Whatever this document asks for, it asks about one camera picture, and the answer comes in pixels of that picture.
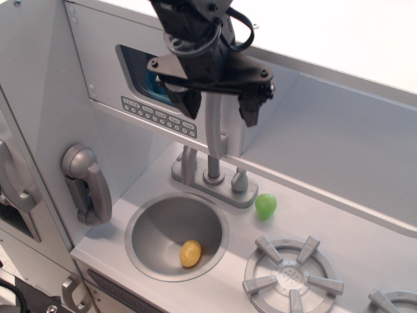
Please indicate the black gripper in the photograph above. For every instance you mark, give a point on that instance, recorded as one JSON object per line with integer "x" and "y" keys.
{"x": 210, "y": 65}

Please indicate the white microwave door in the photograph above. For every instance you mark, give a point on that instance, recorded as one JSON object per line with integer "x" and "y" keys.
{"x": 114, "y": 41}

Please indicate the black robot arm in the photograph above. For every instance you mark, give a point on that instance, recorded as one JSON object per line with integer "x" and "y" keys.
{"x": 195, "y": 20}

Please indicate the blue plastic bowl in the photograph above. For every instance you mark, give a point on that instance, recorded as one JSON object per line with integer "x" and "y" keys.
{"x": 154, "y": 89}

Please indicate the grey toy faucet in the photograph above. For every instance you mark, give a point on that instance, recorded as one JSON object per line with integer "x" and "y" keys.
{"x": 207, "y": 175}

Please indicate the green plastic pear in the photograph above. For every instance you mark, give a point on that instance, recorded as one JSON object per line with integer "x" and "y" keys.
{"x": 265, "y": 205}

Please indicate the round silver sink basin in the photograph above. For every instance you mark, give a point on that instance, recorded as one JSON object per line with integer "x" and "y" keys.
{"x": 158, "y": 229}

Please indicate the white toy kitchen cabinet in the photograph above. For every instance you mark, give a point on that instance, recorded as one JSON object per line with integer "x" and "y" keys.
{"x": 336, "y": 146}

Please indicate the yellow plastic lemon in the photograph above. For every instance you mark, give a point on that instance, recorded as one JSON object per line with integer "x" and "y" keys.
{"x": 190, "y": 253}

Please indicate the grey toy telephone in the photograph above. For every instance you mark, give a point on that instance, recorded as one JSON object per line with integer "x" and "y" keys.
{"x": 87, "y": 185}

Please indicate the grey stove burner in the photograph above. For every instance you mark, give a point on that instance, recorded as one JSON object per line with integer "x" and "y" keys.
{"x": 391, "y": 301}
{"x": 289, "y": 275}

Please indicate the grey fridge door handle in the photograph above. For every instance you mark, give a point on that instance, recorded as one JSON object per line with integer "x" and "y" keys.
{"x": 17, "y": 185}

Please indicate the grey oven door handle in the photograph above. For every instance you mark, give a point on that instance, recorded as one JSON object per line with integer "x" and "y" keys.
{"x": 76, "y": 296}

